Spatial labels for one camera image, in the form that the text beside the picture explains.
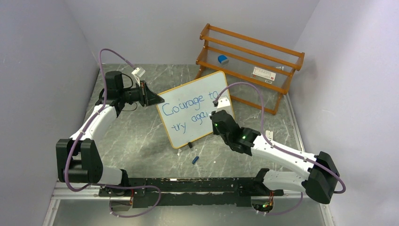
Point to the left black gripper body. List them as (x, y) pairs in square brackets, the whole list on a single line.
[(142, 98)]

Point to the yellow framed whiteboard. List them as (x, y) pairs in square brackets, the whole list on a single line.
[(186, 108)]

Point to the blue marker cap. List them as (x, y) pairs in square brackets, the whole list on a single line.
[(195, 160)]

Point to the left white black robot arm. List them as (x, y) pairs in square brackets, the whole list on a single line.
[(78, 159)]

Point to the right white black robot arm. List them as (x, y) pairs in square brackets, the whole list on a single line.
[(313, 174)]

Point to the blue whiteboard eraser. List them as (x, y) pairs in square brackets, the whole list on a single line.
[(222, 59)]

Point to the orange wooden rack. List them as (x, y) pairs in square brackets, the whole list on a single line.
[(245, 53)]

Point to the white plastic block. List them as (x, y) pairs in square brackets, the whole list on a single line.
[(269, 134)]

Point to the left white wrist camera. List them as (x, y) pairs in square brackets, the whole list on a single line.
[(137, 73)]

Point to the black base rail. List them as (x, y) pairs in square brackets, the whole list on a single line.
[(191, 191)]

